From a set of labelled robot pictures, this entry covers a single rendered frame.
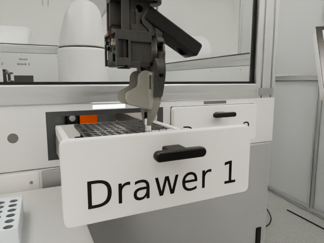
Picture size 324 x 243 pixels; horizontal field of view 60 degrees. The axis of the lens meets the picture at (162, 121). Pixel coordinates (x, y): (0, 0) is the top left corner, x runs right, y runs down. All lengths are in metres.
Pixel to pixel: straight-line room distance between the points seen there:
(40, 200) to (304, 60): 2.16
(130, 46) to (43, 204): 0.35
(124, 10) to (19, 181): 0.45
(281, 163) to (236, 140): 2.21
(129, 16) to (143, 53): 0.06
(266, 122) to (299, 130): 1.51
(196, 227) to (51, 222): 0.50
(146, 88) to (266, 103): 0.58
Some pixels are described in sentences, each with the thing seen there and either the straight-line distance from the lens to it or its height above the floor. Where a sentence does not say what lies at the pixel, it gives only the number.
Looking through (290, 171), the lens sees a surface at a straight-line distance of 2.60.
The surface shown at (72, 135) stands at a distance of 0.71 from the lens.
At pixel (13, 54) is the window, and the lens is 0.70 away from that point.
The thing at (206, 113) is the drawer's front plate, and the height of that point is 0.91.
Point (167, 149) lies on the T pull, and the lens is 0.37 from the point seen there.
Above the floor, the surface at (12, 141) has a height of 0.87.
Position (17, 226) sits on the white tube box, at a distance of 0.47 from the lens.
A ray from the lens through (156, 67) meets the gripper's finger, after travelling 0.44.
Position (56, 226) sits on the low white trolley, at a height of 0.76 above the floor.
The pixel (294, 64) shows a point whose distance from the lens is 2.52.
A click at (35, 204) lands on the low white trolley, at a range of 0.62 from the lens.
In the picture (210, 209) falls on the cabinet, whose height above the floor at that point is 0.60.
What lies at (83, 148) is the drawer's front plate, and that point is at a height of 0.92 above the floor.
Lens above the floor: 1.00
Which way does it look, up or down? 8 degrees down
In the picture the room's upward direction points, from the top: straight up
